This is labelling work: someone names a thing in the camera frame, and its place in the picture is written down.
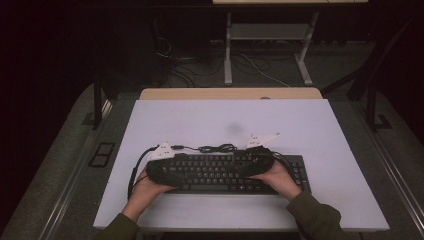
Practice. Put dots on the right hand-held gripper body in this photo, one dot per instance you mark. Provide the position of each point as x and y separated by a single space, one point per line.
261 160

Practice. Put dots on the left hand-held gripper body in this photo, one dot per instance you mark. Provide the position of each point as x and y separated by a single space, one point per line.
163 166

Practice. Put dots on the black computer keyboard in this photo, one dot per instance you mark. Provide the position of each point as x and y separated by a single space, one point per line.
216 173

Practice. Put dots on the person's right hand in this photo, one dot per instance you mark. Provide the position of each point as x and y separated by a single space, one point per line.
280 181

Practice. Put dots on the person's left hand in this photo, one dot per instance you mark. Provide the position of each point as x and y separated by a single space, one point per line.
146 196

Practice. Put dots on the white table board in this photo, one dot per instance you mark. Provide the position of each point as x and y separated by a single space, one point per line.
233 116

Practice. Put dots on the wooden table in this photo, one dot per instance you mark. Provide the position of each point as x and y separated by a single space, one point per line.
230 93

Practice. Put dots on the black upright metal stand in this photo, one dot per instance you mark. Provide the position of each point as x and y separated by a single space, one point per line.
97 106

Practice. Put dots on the black metal stand with foot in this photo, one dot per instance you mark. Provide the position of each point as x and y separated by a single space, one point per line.
373 110

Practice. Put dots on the black slanted stand leg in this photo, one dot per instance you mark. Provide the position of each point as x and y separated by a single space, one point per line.
366 70

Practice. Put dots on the black floor socket frame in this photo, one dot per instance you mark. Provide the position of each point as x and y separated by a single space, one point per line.
102 154

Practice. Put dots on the aluminium rail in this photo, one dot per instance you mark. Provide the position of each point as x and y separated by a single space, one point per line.
396 180
71 186

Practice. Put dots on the grey metal desk frame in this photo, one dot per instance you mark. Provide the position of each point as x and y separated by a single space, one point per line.
270 31

